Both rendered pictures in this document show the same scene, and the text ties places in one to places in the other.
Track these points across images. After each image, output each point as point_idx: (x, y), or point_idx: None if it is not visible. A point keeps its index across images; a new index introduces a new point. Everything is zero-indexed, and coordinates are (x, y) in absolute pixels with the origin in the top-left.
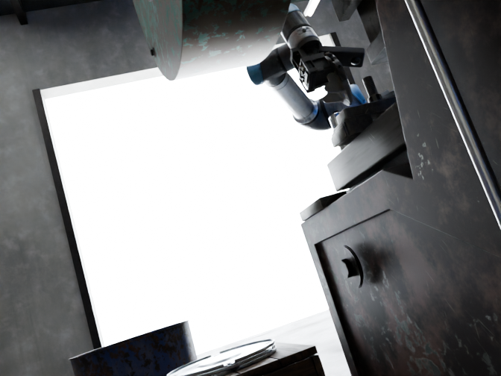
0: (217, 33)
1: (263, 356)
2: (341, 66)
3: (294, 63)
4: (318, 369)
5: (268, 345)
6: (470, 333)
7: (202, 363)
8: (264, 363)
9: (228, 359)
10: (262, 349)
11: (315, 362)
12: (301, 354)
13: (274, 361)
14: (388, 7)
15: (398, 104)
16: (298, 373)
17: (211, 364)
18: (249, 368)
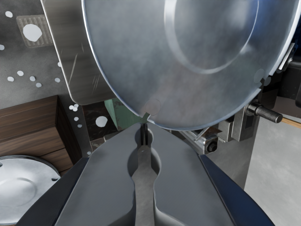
0: None
1: (43, 159)
2: (261, 212)
3: None
4: (56, 122)
5: (34, 160)
6: None
7: (21, 203)
8: (65, 155)
9: (35, 183)
10: (42, 162)
11: (56, 124)
12: (59, 134)
13: (66, 149)
14: None
15: (277, 112)
16: (62, 134)
17: (36, 193)
18: (67, 163)
